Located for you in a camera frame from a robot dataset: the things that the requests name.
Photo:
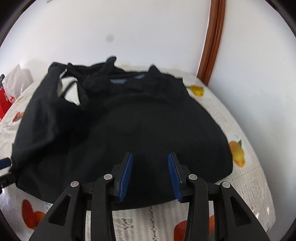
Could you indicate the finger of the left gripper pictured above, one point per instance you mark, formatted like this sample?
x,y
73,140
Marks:
x,y
5,163

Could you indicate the black white blue jacket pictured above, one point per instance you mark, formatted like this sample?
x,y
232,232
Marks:
x,y
82,120

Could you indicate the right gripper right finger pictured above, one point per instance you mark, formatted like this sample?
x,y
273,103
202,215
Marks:
x,y
234,220

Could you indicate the white Miniso paper bag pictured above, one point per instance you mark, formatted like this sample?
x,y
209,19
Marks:
x,y
17,81

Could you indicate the brown wooden door frame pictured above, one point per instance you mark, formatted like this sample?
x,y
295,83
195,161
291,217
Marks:
x,y
212,40

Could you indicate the fruit pattern table cloth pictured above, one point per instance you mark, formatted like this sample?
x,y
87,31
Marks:
x,y
21,212

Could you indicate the red paper bag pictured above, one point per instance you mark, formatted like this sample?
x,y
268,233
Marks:
x,y
5,103

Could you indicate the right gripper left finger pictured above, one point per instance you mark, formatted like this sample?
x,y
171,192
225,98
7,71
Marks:
x,y
66,218

